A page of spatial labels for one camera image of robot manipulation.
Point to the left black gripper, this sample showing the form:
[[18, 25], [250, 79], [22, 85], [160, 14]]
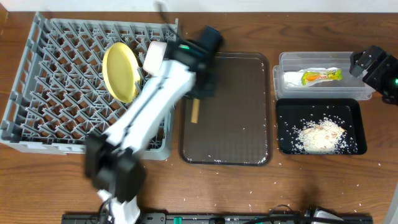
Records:
[[203, 86]]

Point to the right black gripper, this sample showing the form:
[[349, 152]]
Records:
[[387, 63]]

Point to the wooden chopstick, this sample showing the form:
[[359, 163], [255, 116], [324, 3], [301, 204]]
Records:
[[195, 110]]

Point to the white plate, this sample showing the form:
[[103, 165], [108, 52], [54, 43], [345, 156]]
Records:
[[154, 57]]

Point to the green snack wrapper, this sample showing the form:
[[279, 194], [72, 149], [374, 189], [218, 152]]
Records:
[[311, 76]]

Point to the yellow plate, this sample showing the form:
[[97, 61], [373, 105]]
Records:
[[120, 72]]

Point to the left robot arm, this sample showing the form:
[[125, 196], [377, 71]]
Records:
[[178, 68]]

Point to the pile of rice waste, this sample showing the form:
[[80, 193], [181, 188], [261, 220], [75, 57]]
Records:
[[328, 135]]

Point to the black waste tray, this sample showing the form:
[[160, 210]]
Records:
[[292, 110]]

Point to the dark brown serving tray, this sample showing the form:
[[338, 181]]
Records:
[[234, 126]]

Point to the clear plastic bin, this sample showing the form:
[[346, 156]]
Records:
[[348, 87]]

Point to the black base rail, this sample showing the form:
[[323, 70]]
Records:
[[280, 214]]

